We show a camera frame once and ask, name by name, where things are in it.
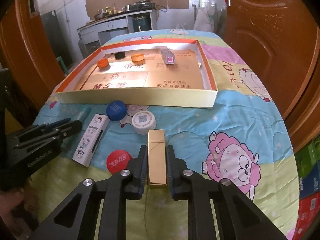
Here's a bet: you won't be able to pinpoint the brown wooden door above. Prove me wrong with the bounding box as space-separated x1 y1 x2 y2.
216 0 308 130

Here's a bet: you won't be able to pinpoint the green and blue carton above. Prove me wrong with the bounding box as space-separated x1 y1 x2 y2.
294 135 320 199

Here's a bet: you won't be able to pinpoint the white bottle cap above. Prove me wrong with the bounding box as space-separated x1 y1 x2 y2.
132 112 157 135

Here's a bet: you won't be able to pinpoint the green air fryer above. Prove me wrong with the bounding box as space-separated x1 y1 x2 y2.
132 16 152 32

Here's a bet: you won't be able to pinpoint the green metal stand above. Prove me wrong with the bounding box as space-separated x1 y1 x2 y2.
56 56 69 77

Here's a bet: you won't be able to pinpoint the metal strike plate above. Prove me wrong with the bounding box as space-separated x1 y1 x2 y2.
28 0 40 14

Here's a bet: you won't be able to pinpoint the black gas stove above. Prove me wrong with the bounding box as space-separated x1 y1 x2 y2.
129 2 156 11

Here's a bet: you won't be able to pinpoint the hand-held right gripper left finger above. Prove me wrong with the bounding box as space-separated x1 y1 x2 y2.
27 145 148 240

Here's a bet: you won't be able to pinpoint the red bottle cap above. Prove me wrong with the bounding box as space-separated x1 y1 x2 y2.
106 149 133 175

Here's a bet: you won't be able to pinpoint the cartoon sheep printed tablecloth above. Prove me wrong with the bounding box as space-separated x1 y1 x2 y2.
30 29 300 240

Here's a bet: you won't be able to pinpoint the gold lighter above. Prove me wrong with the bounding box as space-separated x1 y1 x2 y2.
147 129 167 186

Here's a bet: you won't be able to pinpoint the white cartoon lighter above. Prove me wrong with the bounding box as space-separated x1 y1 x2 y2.
72 114 110 168

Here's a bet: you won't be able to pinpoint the clear floral lighter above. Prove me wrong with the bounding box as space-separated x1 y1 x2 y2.
160 46 177 67

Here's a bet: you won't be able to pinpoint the grey refrigerator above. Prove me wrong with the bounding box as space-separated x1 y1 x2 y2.
40 11 74 68

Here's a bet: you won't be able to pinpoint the grey kitchen counter cabinet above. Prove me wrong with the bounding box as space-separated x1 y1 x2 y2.
76 10 158 53

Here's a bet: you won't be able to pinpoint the person's left hand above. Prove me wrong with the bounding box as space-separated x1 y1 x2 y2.
0 189 25 230

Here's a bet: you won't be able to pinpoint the wooden door jamb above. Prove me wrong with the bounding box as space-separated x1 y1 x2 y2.
0 0 67 110
282 22 320 153

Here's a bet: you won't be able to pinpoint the white plastic bags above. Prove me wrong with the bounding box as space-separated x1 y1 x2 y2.
192 0 220 33

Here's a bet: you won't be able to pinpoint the red carton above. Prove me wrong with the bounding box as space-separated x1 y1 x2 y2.
292 196 320 240

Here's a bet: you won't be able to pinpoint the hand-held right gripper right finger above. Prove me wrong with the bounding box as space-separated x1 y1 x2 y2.
166 145 288 240

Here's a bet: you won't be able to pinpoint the blue bottle cap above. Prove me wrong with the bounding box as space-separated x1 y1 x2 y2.
106 100 127 120

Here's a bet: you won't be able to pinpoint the shallow orange-rimmed cardboard box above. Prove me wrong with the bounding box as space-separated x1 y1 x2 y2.
54 39 218 109

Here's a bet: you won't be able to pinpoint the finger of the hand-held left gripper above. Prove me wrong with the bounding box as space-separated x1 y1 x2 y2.
53 120 83 143
10 117 72 143

